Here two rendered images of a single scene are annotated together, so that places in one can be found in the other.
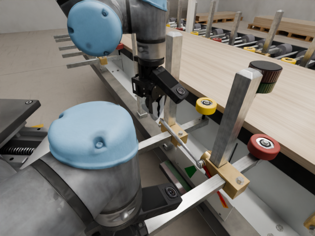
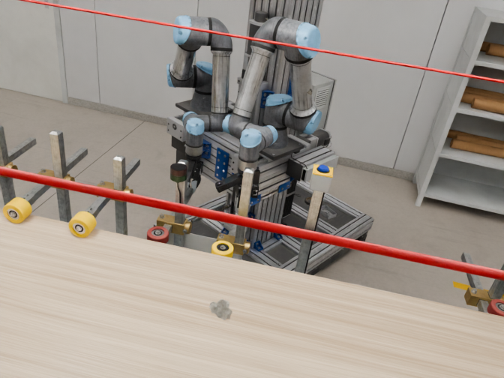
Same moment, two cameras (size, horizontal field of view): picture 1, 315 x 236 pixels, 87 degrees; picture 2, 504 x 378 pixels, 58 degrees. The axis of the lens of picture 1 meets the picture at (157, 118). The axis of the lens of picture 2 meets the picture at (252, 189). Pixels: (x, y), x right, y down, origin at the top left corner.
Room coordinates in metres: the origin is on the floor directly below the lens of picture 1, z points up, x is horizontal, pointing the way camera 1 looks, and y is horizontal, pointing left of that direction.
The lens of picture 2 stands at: (1.40, -1.19, 1.97)
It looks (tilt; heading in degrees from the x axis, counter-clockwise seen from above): 31 degrees down; 127
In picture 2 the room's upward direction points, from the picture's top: 8 degrees clockwise
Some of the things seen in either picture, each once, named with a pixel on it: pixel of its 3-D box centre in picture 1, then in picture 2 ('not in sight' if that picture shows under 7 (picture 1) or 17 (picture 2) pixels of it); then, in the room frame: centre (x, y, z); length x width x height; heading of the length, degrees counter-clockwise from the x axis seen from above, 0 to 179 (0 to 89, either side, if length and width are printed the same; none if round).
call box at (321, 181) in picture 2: not in sight; (321, 179); (0.74, 0.08, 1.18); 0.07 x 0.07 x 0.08; 31
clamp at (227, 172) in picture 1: (222, 171); (174, 225); (0.29, -0.19, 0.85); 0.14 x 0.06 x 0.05; 31
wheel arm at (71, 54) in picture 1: (88, 52); not in sight; (1.53, 0.61, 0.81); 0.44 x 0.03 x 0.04; 121
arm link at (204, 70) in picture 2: not in sight; (205, 76); (-0.23, 0.45, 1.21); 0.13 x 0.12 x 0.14; 56
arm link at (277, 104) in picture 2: not in sight; (278, 109); (0.27, 0.43, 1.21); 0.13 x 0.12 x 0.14; 8
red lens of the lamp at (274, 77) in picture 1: (263, 70); (178, 169); (0.33, -0.22, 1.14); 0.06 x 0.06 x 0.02
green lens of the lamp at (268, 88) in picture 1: (258, 82); (178, 175); (0.33, -0.22, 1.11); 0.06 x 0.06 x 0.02
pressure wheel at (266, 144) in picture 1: (258, 154); (157, 243); (0.34, -0.32, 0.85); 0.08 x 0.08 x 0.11
